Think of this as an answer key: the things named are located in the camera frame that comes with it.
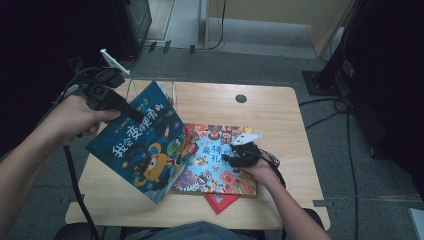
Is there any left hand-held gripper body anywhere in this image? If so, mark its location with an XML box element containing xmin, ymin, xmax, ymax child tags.
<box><xmin>78</xmin><ymin>48</ymin><xmax>132</xmax><ymax>112</ymax></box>

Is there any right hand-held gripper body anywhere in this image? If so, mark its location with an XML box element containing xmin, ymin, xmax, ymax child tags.
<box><xmin>229</xmin><ymin>132</ymin><xmax>265</xmax><ymax>169</ymax></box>

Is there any colourful monster picture book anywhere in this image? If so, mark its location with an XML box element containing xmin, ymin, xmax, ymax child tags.
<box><xmin>171</xmin><ymin>123</ymin><xmax>259</xmax><ymax>197</ymax></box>

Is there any clear acrylic book rack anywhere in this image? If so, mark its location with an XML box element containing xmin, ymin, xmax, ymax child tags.
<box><xmin>124</xmin><ymin>77</ymin><xmax>178</xmax><ymax>110</ymax></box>

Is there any red picture book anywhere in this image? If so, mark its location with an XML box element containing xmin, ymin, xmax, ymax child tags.
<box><xmin>203</xmin><ymin>192</ymin><xmax>241</xmax><ymax>215</ymax></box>

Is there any blue picture book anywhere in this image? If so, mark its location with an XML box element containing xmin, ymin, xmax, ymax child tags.
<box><xmin>85</xmin><ymin>80</ymin><xmax>192</xmax><ymax>205</ymax></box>

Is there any person's right hand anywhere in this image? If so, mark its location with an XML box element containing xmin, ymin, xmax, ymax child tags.
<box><xmin>240</xmin><ymin>156</ymin><xmax>282</xmax><ymax>188</ymax></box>

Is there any person's left hand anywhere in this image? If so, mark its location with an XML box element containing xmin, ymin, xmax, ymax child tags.
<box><xmin>45</xmin><ymin>94</ymin><xmax>122</xmax><ymax>148</ymax></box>

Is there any black cabinet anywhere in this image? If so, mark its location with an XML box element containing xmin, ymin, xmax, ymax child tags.
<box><xmin>111</xmin><ymin>0</ymin><xmax>153</xmax><ymax>61</ymax></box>

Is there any person's grey-blue shirt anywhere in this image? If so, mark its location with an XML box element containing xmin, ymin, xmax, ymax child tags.
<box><xmin>123</xmin><ymin>221</ymin><xmax>248</xmax><ymax>240</ymax></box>

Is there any black curtain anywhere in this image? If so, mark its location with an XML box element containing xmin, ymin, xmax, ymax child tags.
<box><xmin>346</xmin><ymin>0</ymin><xmax>424</xmax><ymax>201</ymax></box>
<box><xmin>0</xmin><ymin>0</ymin><xmax>118</xmax><ymax>158</ymax></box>

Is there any black metal stand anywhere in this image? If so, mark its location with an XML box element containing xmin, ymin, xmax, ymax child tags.
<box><xmin>301</xmin><ymin>33</ymin><xmax>355</xmax><ymax>98</ymax></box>

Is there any light wooden furniture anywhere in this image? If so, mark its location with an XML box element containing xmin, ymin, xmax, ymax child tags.
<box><xmin>204</xmin><ymin>0</ymin><xmax>356</xmax><ymax>58</ymax></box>

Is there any white flat object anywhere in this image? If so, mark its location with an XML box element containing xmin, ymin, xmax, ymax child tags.
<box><xmin>408</xmin><ymin>207</ymin><xmax>424</xmax><ymax>240</ymax></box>

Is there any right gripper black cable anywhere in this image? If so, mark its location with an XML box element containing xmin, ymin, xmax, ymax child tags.
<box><xmin>248</xmin><ymin>148</ymin><xmax>288</xmax><ymax>189</ymax></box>

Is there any black floor cable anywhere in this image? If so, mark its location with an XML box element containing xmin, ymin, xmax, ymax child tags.
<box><xmin>304</xmin><ymin>109</ymin><xmax>351</xmax><ymax>132</ymax></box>
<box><xmin>344</xmin><ymin>99</ymin><xmax>360</xmax><ymax>240</ymax></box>
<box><xmin>298</xmin><ymin>96</ymin><xmax>354</xmax><ymax>108</ymax></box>

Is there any thin hanging black cable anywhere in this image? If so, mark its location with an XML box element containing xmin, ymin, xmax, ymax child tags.
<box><xmin>196</xmin><ymin>0</ymin><xmax>228</xmax><ymax>52</ymax></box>

